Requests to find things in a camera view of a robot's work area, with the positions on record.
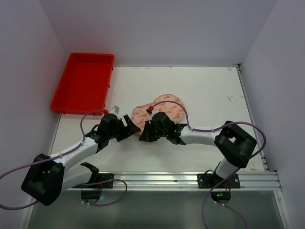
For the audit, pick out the aluminium mounting rail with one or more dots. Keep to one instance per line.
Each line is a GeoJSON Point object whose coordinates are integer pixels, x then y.
{"type": "Point", "coordinates": [179, 181]}

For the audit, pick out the peach floral mesh laundry bag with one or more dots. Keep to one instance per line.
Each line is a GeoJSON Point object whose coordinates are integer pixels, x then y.
{"type": "Point", "coordinates": [174, 111]}

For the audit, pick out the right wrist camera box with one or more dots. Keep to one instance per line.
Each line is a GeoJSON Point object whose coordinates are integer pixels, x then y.
{"type": "Point", "coordinates": [151, 110]}

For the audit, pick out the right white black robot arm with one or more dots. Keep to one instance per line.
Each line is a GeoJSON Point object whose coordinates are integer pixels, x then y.
{"type": "Point", "coordinates": [235, 144]}

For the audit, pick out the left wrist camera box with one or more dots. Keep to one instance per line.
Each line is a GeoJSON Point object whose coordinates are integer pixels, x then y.
{"type": "Point", "coordinates": [114, 110]}

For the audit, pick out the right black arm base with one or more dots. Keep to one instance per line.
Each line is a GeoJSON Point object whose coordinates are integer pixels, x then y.
{"type": "Point", "coordinates": [210, 178]}

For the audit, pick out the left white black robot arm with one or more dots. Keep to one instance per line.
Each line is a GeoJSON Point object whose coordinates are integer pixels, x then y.
{"type": "Point", "coordinates": [48, 176]}

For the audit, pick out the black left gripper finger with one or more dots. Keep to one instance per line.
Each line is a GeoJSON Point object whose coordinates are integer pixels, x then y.
{"type": "Point", "coordinates": [123, 134]}
{"type": "Point", "coordinates": [131, 127]}

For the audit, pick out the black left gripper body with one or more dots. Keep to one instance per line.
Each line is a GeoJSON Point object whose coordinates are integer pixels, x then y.
{"type": "Point", "coordinates": [123, 129]}

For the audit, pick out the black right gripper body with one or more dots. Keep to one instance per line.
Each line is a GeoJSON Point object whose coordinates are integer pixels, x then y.
{"type": "Point", "coordinates": [151, 131]}

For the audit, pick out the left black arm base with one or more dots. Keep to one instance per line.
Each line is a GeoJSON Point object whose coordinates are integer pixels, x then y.
{"type": "Point", "coordinates": [89, 176]}

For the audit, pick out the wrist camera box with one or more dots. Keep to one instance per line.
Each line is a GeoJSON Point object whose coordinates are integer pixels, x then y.
{"type": "Point", "coordinates": [114, 110]}
{"type": "Point", "coordinates": [151, 110]}

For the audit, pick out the red plastic tray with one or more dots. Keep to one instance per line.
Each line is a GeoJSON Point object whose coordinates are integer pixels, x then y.
{"type": "Point", "coordinates": [84, 84]}

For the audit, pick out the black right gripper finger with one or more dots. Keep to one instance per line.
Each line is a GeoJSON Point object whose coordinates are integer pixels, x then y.
{"type": "Point", "coordinates": [154, 135]}
{"type": "Point", "coordinates": [148, 126]}

